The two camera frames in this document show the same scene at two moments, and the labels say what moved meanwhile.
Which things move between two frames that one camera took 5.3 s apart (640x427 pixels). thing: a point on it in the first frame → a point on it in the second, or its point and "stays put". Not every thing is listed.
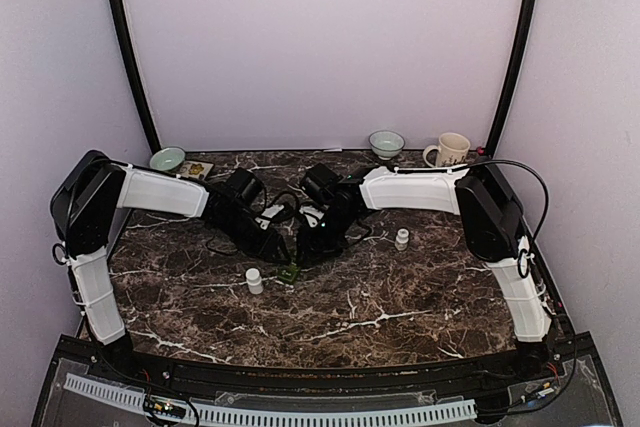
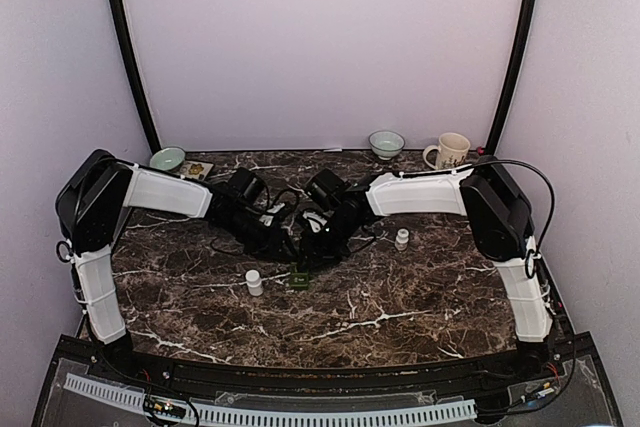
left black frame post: [119, 10] stays put
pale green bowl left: [168, 159] stays put
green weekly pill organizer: [289, 272] → [299, 281]
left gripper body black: [247, 240] stays put
